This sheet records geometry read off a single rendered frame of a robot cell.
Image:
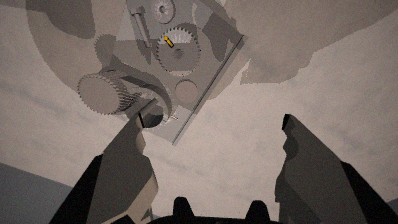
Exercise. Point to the grey metal bolt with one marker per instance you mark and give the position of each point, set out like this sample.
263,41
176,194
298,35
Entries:
136,12

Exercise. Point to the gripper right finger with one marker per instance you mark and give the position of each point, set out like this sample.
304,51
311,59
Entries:
317,187

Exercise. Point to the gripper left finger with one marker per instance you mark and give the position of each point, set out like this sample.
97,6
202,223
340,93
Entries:
118,186

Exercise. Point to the grey toothed gear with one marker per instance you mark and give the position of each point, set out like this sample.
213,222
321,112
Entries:
170,43

